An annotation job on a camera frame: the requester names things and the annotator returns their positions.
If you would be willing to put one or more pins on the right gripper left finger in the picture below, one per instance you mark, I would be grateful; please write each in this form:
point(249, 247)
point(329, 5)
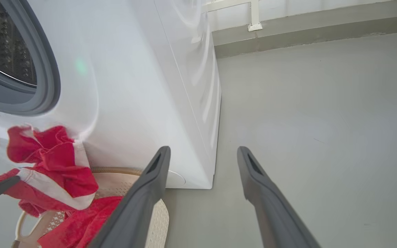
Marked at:
point(140, 206)

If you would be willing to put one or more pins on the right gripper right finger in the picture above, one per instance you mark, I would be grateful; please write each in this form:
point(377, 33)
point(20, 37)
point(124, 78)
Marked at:
point(274, 213)

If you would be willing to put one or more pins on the red and white garment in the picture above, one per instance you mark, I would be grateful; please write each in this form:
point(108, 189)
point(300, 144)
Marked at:
point(60, 172)

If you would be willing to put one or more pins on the cream plastic laundry basket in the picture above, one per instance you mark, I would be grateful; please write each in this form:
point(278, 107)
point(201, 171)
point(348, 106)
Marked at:
point(157, 220)

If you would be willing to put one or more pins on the white front-load washing machine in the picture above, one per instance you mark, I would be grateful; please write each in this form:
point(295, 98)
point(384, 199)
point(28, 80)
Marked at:
point(133, 86)

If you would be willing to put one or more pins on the round white filter cover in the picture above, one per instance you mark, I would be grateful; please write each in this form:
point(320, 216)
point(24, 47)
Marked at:
point(176, 179)

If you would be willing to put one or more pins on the white metal railing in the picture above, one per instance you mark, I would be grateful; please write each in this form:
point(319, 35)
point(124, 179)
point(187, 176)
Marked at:
point(254, 15)

